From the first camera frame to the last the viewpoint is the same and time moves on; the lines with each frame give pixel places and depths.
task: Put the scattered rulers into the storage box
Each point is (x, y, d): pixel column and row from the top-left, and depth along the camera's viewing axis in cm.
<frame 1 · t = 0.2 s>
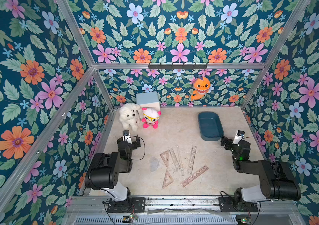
left hand: (130, 134, 93), fingers open
right hand: (230, 135, 91), fingers open
teal plastic storage box: (210, 125, 116), on the table
white plush dog: (130, 116, 95), point 17 cm above the table
pink white toy figure: (150, 117, 97), point 15 cm above the table
orange shark plush toy: (202, 85, 99), point 28 cm above the table
light blue white box: (147, 100, 109), point 14 cm above the table
clear straight ruler right: (190, 165, 90), on the table
pink long straight ruler: (193, 176, 86), on the table
pink triangle ruler upper: (165, 162, 91), on the table
clear ruler middle: (174, 160, 93), on the table
thin clear ruler: (180, 162, 91), on the table

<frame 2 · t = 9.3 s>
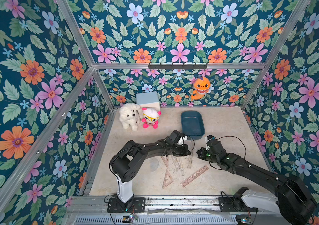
left hand: (192, 152, 87), fingers closed
right hand: (196, 151, 85), fingers closed
teal plastic storage box: (193, 126, 105), point 4 cm above the table
the other named things where they were.

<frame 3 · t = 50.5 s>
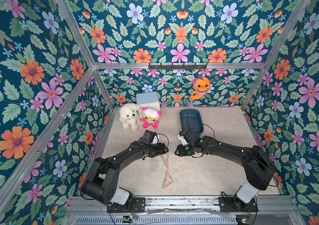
left hand: (167, 148, 87), fingers open
right hand: (177, 150, 86), fingers open
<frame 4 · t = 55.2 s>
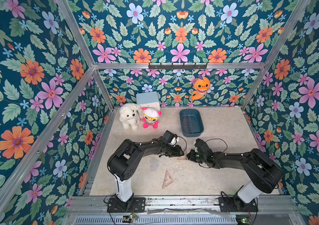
left hand: (183, 153, 90), fingers open
right hand: (186, 155, 91), fingers closed
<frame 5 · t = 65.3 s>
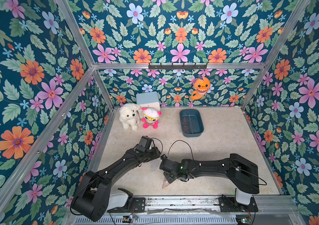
left hand: (160, 152, 87), fingers open
right hand: (167, 174, 83), fingers open
